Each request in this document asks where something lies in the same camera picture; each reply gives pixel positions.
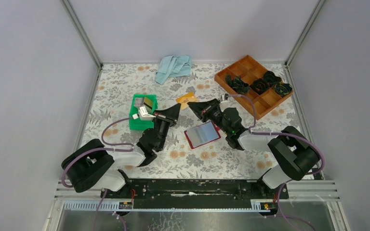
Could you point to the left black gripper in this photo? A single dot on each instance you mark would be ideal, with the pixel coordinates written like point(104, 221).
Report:
point(168, 116)

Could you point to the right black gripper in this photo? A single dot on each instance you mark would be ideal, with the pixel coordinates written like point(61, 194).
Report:
point(203, 109)

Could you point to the red leather card holder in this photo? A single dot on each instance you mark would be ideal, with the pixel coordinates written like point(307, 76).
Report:
point(202, 134)

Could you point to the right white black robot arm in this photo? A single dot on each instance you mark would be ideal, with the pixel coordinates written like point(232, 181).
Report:
point(295, 155)

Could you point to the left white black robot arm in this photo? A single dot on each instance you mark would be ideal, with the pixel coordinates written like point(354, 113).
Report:
point(96, 163)

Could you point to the green plastic bin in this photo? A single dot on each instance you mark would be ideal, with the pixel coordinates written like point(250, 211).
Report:
point(139, 124)

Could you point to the dark rolled sock left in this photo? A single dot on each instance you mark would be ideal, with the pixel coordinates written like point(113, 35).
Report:
point(237, 84)

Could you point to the dark rolled sock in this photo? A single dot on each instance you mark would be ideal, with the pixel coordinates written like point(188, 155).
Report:
point(283, 89)
point(237, 84)
point(259, 86)
point(271, 79)

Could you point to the light blue cloth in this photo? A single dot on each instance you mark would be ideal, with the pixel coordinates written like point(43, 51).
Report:
point(173, 66)

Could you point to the orange compartment tray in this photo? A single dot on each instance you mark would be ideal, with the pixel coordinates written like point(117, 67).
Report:
point(249, 70)

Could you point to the dark rolled sock middle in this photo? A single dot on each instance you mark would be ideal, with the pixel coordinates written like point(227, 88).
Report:
point(259, 86)

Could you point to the dark rolled sock top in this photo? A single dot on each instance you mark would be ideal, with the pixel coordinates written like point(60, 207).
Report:
point(271, 79)

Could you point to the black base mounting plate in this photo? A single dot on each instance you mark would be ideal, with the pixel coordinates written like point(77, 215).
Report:
point(195, 194)

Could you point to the dark rolled sock right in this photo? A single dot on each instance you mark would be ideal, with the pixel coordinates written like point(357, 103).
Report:
point(283, 89)

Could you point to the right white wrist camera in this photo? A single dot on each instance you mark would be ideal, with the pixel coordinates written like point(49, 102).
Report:
point(224, 102)

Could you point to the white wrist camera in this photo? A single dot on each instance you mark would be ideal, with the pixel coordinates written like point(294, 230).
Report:
point(224, 102)
point(143, 114)

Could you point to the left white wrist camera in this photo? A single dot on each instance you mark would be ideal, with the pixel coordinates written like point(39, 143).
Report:
point(143, 114)

